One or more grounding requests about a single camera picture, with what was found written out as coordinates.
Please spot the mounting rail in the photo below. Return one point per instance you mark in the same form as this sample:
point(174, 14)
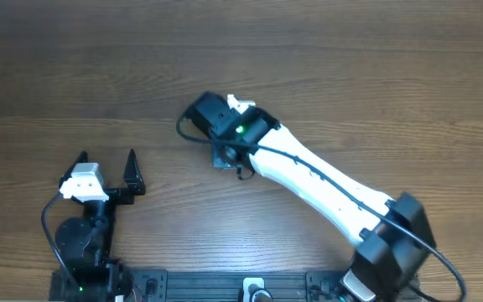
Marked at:
point(208, 287)

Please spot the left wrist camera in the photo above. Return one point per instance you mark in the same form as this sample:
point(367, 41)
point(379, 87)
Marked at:
point(84, 182)

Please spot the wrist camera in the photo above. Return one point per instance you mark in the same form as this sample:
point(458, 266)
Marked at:
point(237, 102)
point(84, 182)

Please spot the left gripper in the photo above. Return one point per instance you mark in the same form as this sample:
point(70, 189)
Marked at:
point(121, 196)

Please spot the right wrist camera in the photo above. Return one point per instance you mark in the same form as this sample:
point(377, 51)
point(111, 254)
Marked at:
point(237, 102)

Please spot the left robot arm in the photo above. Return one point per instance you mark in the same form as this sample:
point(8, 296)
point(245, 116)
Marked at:
point(74, 240)

